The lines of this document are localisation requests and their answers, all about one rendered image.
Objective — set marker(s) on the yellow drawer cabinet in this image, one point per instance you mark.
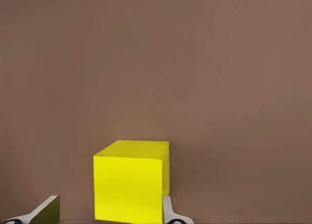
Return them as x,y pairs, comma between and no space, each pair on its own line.
128,187

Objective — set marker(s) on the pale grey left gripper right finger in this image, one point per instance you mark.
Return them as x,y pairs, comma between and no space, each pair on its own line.
167,209

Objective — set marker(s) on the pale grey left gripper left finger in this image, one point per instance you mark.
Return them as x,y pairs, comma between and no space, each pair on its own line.
45,210

